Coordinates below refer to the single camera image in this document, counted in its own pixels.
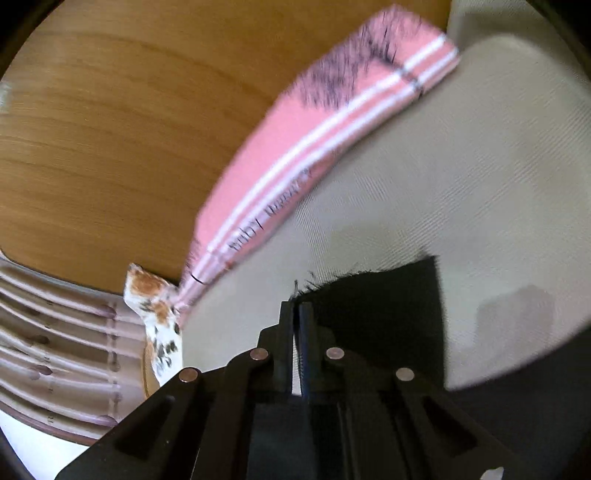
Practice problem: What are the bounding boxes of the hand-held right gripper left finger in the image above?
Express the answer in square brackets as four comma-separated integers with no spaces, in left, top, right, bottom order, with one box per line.
[54,300,297,480]

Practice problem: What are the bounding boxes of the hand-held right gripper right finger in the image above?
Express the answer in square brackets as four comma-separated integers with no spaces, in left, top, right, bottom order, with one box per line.
[298,301,537,480]

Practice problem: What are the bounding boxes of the black pants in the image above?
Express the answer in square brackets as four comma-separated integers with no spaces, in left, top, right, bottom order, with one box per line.
[292,255,448,394]

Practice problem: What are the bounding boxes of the floral pillow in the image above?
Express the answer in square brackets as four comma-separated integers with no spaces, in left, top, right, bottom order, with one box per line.
[124,263,184,389]

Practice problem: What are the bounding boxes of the wooden bedside table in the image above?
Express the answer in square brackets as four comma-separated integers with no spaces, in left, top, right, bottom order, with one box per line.
[142,342,160,400]

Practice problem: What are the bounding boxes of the pink striped quilt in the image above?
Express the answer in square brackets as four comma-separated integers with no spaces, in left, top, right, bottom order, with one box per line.
[178,4,462,320]

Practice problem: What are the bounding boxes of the beige bed sheet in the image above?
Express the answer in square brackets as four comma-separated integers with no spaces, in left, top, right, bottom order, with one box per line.
[178,32,591,398]

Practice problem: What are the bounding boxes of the striped curtain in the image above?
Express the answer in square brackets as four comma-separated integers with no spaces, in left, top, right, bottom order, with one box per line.
[0,251,154,446]

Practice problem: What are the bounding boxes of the wooden headboard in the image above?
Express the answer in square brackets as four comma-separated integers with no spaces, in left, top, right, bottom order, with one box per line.
[0,0,451,297]

